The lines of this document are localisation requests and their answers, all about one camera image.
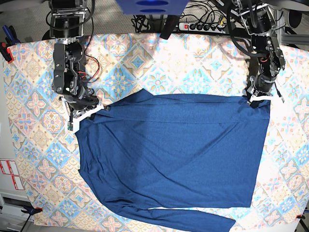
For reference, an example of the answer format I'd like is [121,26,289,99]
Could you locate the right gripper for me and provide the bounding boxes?
[62,87,110,132]

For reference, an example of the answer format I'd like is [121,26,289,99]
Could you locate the round black base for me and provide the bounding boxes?
[42,29,55,41]

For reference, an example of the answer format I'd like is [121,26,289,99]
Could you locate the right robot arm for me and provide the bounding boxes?
[46,0,103,133]

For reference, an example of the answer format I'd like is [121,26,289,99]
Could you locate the blue clamp upper left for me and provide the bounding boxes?
[2,25,20,46]

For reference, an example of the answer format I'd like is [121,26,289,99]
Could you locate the red-black clamp upper left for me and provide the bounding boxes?
[0,42,14,63]

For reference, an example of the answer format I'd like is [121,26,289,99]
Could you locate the patterned tile tablecloth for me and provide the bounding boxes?
[0,34,309,232]

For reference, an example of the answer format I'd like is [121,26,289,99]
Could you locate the black clamp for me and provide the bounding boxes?
[296,215,306,219]
[21,206,42,216]

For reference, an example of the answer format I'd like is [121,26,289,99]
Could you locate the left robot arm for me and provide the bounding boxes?
[226,0,285,108]

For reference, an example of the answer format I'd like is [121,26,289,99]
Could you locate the black red-striped strap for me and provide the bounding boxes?
[159,14,179,40]

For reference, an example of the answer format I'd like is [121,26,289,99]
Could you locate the black clamp lower right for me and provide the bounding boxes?
[296,215,306,219]

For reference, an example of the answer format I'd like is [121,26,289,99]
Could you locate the black clamp lower left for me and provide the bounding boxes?
[21,206,42,216]

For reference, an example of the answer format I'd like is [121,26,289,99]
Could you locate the blue long-sleeve T-shirt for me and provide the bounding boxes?
[75,90,270,232]

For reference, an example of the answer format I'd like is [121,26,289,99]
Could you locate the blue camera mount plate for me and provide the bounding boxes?
[116,0,189,15]

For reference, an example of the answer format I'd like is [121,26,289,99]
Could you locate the white power strip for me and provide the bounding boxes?
[178,22,226,34]

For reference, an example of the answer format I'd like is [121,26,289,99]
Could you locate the red-white label stickers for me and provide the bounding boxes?
[0,159,24,190]

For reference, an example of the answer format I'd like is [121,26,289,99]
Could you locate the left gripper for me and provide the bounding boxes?
[246,74,284,108]

